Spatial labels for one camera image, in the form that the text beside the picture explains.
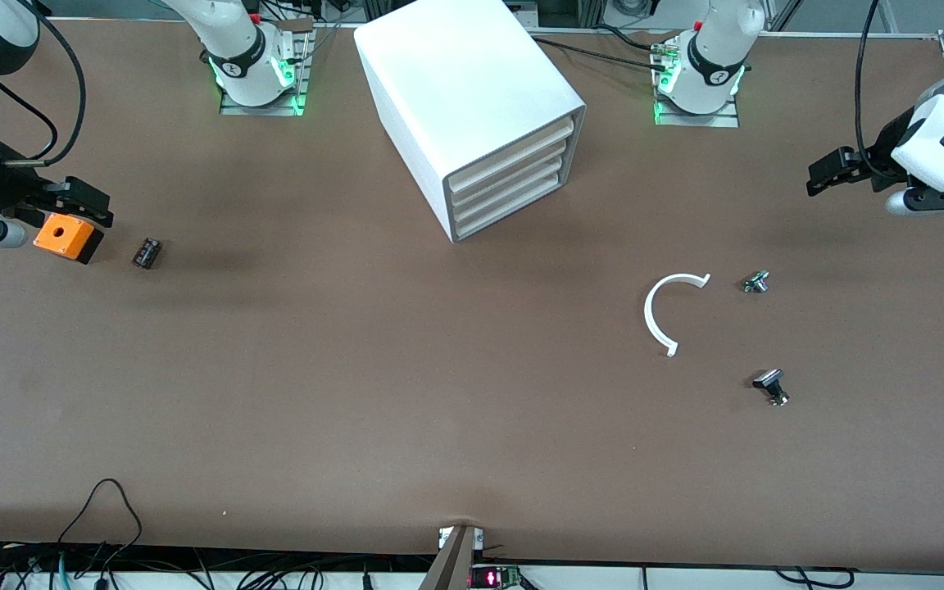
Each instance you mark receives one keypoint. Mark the white mount bracket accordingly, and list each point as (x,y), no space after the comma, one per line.
(480,537)

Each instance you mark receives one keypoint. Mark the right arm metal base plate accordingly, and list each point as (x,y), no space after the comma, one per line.
(259,110)

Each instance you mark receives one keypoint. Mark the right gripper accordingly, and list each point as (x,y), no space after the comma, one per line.
(6,187)

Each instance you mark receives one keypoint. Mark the grey camera mount bar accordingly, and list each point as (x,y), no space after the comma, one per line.
(451,565)

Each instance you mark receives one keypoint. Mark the silver metal fitting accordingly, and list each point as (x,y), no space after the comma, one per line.
(755,282)

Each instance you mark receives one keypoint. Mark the black terminal block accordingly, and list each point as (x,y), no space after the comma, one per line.
(147,253)

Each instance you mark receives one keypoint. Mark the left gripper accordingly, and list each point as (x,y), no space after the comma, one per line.
(883,155)

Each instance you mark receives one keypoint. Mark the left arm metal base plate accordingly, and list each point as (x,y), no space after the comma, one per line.
(697,120)

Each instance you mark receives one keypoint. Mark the orange box with hole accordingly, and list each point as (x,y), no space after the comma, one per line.
(50,238)

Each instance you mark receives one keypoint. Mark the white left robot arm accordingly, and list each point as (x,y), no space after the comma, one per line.
(714,57)

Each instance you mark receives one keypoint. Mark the black push button switch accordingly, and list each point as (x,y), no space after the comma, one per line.
(767,379)

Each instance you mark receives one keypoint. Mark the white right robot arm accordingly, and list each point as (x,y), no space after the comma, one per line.
(242,49)

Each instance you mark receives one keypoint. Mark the circuit board with red display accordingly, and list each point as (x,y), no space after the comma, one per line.
(492,578)

